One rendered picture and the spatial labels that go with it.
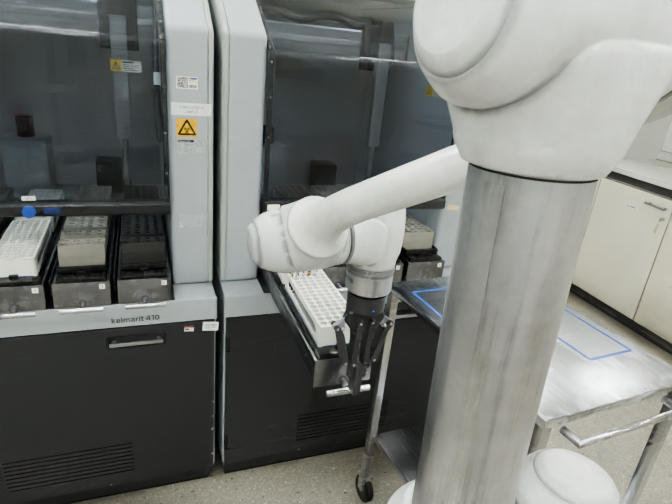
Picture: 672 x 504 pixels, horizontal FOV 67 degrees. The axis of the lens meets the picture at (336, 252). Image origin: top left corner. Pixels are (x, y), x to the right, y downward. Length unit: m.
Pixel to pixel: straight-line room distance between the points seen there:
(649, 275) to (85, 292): 2.92
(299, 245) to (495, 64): 0.50
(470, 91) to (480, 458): 0.32
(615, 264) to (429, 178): 2.94
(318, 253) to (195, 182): 0.73
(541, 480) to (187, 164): 1.11
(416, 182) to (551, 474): 0.40
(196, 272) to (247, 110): 0.49
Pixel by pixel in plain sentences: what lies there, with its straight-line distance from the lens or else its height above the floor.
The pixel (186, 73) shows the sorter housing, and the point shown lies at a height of 1.33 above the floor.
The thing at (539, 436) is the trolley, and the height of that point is 0.78.
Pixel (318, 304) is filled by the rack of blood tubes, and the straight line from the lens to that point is 1.21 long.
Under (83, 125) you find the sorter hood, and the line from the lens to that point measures 1.41.
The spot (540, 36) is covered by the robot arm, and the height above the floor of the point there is 1.45.
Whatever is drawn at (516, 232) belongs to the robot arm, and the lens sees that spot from 0.41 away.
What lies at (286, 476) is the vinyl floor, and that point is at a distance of 1.99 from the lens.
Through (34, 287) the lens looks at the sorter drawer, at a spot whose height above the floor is 0.80.
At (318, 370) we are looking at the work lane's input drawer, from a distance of 1.13.
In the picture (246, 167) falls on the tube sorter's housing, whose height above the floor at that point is 1.09.
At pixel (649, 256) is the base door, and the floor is 0.48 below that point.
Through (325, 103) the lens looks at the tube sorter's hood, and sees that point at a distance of 1.48.
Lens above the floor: 1.44
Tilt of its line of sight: 22 degrees down
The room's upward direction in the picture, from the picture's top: 6 degrees clockwise
